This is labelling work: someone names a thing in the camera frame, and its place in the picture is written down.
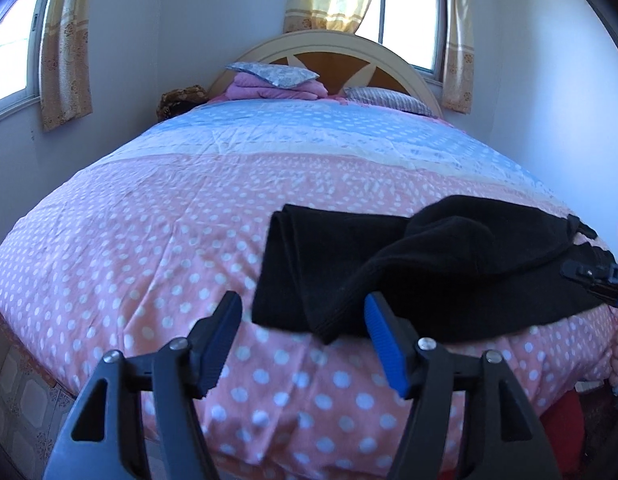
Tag black pants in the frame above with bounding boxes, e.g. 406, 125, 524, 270
251, 195, 614, 344

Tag pink polka dot bedspread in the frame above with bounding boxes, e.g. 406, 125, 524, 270
0, 98, 618, 479

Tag right beige curtain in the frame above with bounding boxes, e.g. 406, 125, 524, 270
441, 0, 475, 115

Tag brown patterned bag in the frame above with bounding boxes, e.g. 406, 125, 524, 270
156, 84, 208, 122

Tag striped pillow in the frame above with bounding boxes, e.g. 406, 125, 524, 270
343, 87, 437, 117

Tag back window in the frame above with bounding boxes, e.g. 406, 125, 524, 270
357, 0, 447, 81

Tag window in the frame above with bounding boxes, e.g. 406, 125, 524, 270
357, 0, 447, 81
0, 0, 48, 122

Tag pink folded blanket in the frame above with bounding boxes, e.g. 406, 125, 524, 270
224, 73, 329, 101

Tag grey patterned pillow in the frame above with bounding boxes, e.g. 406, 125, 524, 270
227, 62, 320, 89

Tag cream wooden headboard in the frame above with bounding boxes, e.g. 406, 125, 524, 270
206, 29, 445, 120

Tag left window curtain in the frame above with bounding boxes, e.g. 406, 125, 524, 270
38, 0, 92, 132

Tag left window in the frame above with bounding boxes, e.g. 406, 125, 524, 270
0, 0, 48, 122

